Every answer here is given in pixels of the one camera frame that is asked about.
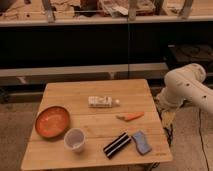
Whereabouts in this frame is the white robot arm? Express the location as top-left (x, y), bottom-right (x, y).
top-left (157, 63), bottom-right (213, 115)

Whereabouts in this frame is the orange ceramic bowl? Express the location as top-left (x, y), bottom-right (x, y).
top-left (35, 106), bottom-right (70, 138)

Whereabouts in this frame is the white medicine box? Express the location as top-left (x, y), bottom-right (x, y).
top-left (88, 96), bottom-right (120, 108)

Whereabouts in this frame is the wooden table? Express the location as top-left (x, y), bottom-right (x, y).
top-left (21, 79), bottom-right (172, 171)

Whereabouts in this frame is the black white striped block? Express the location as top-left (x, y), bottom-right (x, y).
top-left (103, 132), bottom-right (131, 159)

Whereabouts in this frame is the clear plastic cup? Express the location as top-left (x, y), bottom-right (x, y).
top-left (64, 128), bottom-right (85, 153)

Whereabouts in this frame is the blue sponge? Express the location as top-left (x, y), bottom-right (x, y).
top-left (132, 131), bottom-right (152, 155)

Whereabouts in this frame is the black box on shelf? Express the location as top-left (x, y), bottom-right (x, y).
top-left (164, 45), bottom-right (213, 72)

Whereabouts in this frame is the black hanging cable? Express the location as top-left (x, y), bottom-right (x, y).
top-left (126, 13), bottom-right (132, 80)

